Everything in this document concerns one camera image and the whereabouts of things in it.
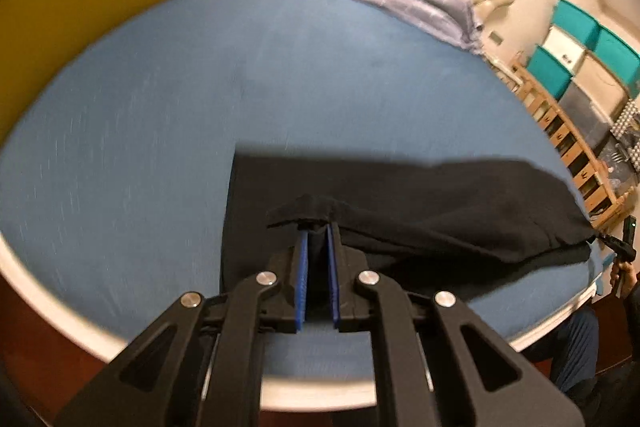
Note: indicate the black pants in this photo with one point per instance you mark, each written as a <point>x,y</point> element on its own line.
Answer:
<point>468,226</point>

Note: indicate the right hand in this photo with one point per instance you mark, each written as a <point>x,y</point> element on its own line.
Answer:
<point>622,278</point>

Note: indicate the wooden crib rail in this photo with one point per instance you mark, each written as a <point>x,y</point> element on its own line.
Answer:
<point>605,208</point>

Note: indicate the blue quilted bed cover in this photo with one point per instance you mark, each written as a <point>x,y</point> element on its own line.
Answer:
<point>115,182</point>

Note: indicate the teal and white storage cubes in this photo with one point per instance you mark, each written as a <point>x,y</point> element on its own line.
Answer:
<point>587,68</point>

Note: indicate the white bed frame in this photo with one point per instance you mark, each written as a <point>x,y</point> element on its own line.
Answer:
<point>278,394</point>

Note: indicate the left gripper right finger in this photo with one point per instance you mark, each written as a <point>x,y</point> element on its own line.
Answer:
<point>350,311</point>

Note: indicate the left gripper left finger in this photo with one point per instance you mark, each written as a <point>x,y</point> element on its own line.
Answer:
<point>284,311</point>

